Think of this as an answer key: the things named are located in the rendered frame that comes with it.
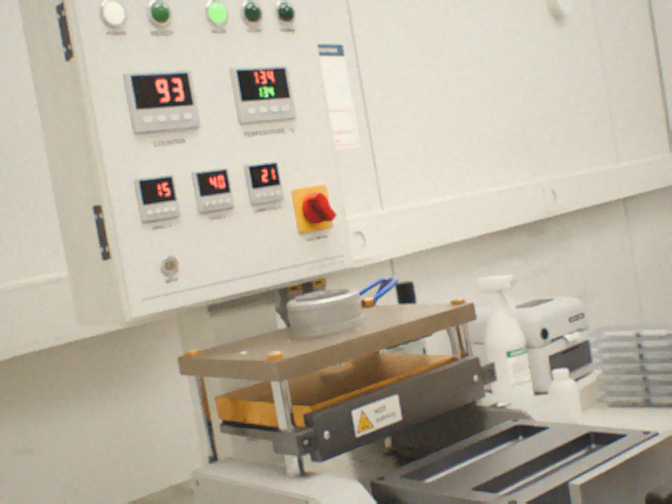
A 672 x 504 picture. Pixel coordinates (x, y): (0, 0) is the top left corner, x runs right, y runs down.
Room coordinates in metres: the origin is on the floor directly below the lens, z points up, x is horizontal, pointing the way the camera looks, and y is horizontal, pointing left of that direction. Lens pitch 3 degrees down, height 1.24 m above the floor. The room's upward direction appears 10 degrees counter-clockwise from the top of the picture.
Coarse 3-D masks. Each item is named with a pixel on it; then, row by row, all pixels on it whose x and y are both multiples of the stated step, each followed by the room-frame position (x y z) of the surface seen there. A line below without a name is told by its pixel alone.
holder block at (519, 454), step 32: (448, 448) 0.87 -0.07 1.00; (480, 448) 0.88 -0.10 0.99; (512, 448) 0.84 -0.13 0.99; (544, 448) 0.82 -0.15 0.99; (576, 448) 0.83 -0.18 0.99; (608, 448) 0.79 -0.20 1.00; (384, 480) 0.81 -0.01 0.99; (416, 480) 0.82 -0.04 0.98; (448, 480) 0.78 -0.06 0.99; (480, 480) 0.76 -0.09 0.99; (512, 480) 0.78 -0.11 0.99; (544, 480) 0.73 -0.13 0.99
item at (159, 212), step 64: (64, 0) 0.99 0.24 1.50; (128, 0) 1.03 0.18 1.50; (192, 0) 1.08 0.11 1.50; (256, 0) 1.14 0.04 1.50; (64, 64) 1.02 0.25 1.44; (128, 64) 1.02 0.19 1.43; (192, 64) 1.07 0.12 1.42; (256, 64) 1.13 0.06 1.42; (320, 64) 1.20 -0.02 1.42; (64, 128) 1.04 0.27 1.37; (128, 128) 1.01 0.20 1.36; (192, 128) 1.06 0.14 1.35; (256, 128) 1.12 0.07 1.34; (320, 128) 1.18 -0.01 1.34; (64, 192) 1.06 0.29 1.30; (128, 192) 1.00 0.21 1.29; (192, 192) 1.05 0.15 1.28; (256, 192) 1.10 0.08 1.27; (320, 192) 1.17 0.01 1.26; (128, 256) 1.00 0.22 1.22; (192, 256) 1.04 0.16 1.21; (256, 256) 1.10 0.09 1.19; (320, 256) 1.16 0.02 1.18; (128, 320) 0.99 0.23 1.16; (192, 320) 1.11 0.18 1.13; (256, 320) 1.12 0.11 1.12; (256, 448) 1.10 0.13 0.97
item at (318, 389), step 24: (360, 360) 1.06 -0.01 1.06; (384, 360) 1.03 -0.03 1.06; (408, 360) 1.01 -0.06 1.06; (432, 360) 0.99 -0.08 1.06; (456, 360) 0.99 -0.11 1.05; (264, 384) 1.01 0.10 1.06; (312, 384) 0.97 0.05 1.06; (336, 384) 0.94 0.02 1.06; (360, 384) 0.92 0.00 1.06; (384, 384) 0.92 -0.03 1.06; (216, 408) 0.99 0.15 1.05; (240, 408) 0.95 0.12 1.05; (264, 408) 0.92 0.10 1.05; (312, 408) 0.86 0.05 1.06; (240, 432) 0.96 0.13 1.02; (264, 432) 0.93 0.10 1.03
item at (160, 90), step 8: (144, 80) 1.03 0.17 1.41; (152, 80) 1.03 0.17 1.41; (160, 80) 1.04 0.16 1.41; (168, 80) 1.04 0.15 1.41; (176, 80) 1.05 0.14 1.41; (144, 88) 1.02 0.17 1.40; (152, 88) 1.03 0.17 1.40; (160, 88) 1.04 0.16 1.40; (168, 88) 1.04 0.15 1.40; (176, 88) 1.05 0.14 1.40; (144, 96) 1.02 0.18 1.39; (152, 96) 1.03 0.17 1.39; (160, 96) 1.04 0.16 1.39; (168, 96) 1.04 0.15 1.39; (176, 96) 1.05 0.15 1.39; (184, 96) 1.05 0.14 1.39; (144, 104) 1.02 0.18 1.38; (152, 104) 1.03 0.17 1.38; (160, 104) 1.03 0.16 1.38
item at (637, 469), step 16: (640, 448) 0.73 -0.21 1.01; (656, 448) 0.73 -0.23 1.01; (608, 464) 0.70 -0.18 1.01; (624, 464) 0.71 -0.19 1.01; (640, 464) 0.72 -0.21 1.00; (656, 464) 0.73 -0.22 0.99; (576, 480) 0.68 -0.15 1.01; (592, 480) 0.68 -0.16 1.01; (608, 480) 0.69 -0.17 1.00; (624, 480) 0.70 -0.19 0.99; (640, 480) 0.72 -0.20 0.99; (656, 480) 0.73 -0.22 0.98; (576, 496) 0.67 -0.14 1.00; (592, 496) 0.68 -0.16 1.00; (608, 496) 0.69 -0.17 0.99; (624, 496) 0.70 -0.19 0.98; (640, 496) 0.71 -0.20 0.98
